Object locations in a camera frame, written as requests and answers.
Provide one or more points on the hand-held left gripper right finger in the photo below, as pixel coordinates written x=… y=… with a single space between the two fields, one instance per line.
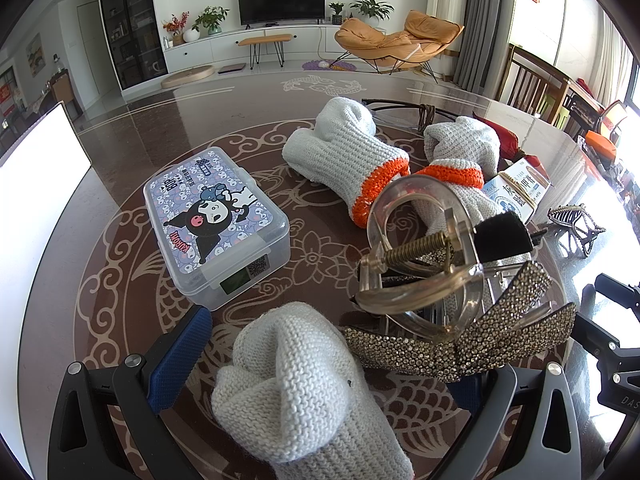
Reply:
x=470 y=395

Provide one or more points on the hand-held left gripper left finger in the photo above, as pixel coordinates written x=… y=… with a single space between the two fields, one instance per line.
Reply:
x=180 y=360

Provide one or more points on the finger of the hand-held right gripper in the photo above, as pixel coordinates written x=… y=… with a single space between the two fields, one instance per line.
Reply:
x=622 y=292
x=607 y=345

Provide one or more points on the rhinestone hair clip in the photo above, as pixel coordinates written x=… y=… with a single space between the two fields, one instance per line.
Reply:
x=425 y=355

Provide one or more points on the gold hair claw clip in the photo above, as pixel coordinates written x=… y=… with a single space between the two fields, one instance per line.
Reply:
x=575 y=220

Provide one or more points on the white knit glove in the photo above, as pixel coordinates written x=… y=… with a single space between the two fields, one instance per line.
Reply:
x=340 y=145
x=450 y=172
x=290 y=385
x=465 y=140

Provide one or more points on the blue white ointment box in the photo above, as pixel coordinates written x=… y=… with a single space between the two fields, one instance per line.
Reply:
x=520 y=190

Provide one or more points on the clear cartoon-print plastic box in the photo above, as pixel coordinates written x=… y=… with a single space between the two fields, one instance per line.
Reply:
x=210 y=210

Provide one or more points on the red snack packet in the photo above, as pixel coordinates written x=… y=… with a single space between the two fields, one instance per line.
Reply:
x=505 y=137

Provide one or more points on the black-framed eyeglasses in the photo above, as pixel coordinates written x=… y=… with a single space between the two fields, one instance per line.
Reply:
x=427 y=112

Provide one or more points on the orange box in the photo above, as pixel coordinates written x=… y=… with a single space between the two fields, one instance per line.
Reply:
x=602 y=144

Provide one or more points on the dark wooden slat chair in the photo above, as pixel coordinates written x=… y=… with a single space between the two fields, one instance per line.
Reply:
x=520 y=75

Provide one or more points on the round beige floor cushion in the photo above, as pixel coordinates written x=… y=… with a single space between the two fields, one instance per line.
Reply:
x=187 y=76

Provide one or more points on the brown dining chair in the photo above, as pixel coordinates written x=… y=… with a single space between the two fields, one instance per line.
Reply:
x=65 y=90

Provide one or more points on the dark bathroom scale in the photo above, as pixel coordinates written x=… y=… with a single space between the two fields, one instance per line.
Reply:
x=231 y=67

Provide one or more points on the grey curtain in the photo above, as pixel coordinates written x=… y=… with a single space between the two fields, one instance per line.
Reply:
x=480 y=25

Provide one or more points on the red window poster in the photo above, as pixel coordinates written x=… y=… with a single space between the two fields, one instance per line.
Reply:
x=5 y=99

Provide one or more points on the white television cabinet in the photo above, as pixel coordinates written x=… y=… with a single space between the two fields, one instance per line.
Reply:
x=215 y=45

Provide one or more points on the purple round floor mat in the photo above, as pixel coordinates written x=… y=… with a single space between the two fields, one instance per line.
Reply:
x=315 y=65

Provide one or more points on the white round vase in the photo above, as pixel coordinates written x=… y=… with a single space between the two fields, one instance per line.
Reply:
x=191 y=35

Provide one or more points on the wooden bench with metal legs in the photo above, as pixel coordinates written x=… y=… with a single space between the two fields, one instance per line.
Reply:
x=265 y=39

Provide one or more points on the red flower arrangement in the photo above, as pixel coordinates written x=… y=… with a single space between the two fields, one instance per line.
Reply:
x=175 y=25

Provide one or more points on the bushy green potted plant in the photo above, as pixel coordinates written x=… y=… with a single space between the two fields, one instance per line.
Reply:
x=211 y=19

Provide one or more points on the dark glass display cabinet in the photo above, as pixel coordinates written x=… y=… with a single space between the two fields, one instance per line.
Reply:
x=130 y=20

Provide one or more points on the orange lounge chair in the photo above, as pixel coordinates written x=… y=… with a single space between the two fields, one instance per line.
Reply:
x=365 y=35

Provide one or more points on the black television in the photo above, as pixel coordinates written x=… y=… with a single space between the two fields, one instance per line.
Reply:
x=280 y=2

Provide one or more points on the large-leaf potted plant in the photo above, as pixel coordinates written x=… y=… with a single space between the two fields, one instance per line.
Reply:
x=372 y=7

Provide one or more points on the small green potted plant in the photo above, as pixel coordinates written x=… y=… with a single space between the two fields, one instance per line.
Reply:
x=336 y=12

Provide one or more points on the framed wall painting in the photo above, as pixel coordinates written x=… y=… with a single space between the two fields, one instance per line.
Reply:
x=35 y=54

